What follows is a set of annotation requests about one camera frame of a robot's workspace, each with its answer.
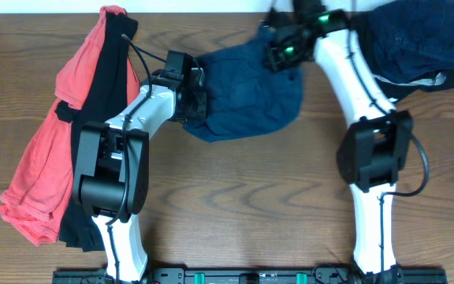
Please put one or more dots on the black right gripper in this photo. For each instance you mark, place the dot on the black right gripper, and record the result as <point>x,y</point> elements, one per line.
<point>270,60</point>

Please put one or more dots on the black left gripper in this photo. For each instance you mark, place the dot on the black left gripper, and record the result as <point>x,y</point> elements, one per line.
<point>202,113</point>

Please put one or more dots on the dark blue shorts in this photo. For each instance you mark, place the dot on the dark blue shorts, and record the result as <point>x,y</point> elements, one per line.
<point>244,98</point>

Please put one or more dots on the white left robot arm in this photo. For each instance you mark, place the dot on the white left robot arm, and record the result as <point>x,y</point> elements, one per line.
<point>111,177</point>

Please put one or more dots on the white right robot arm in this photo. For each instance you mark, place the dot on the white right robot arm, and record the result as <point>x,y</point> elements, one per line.
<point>375,146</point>

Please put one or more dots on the folded navy shorts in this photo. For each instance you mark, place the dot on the folded navy shorts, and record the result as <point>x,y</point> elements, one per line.
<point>412,38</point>

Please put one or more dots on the folded black garment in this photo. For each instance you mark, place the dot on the folded black garment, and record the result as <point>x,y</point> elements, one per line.
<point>435,81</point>

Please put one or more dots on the red t-shirt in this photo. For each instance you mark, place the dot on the red t-shirt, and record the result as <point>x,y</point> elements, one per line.
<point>39,194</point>

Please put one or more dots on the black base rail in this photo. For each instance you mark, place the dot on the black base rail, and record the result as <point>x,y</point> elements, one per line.
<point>321,274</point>

